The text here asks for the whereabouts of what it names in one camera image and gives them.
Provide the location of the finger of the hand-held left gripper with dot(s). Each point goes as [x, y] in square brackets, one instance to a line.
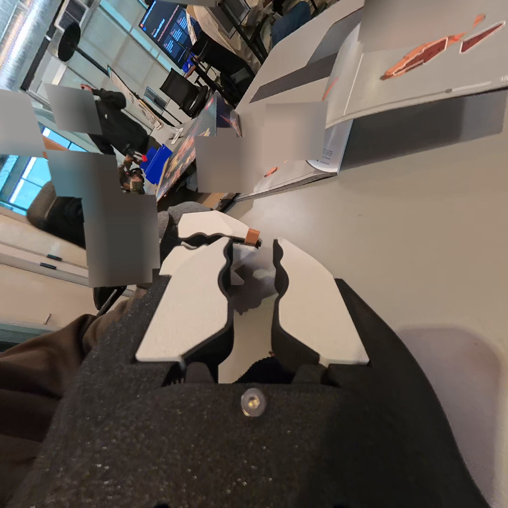
[174, 258]
[210, 224]

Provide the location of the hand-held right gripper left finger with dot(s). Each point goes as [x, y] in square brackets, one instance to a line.
[186, 309]

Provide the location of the small blue bin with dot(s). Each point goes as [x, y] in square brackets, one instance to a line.
[156, 164]

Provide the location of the colourful printed box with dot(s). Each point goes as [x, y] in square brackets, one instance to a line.
[186, 154]

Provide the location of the grey instruction booklet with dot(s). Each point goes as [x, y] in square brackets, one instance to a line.
[416, 75]

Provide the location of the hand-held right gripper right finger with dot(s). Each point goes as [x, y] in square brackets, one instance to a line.
[317, 313]

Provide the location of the black office chair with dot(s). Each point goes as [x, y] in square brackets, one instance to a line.
[184, 93]

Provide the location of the dark monitor screen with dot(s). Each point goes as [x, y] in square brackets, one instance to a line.
[170, 31]

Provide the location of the person's brown trousers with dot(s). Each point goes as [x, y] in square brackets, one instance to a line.
[31, 377]

